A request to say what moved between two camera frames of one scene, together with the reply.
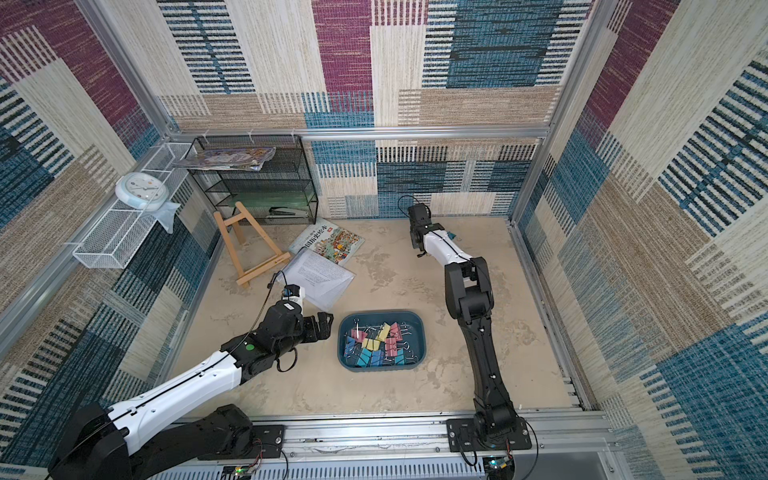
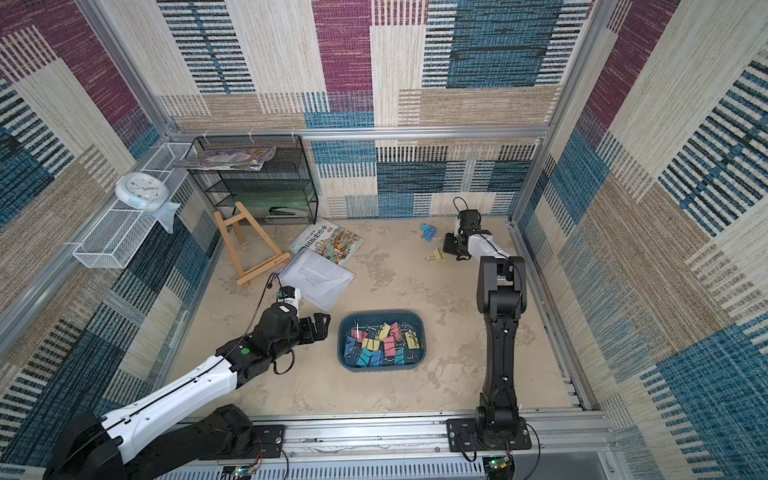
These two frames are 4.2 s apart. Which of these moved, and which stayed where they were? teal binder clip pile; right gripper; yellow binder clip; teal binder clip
Moved: right gripper
Stayed: yellow binder clip; teal binder clip; teal binder clip pile
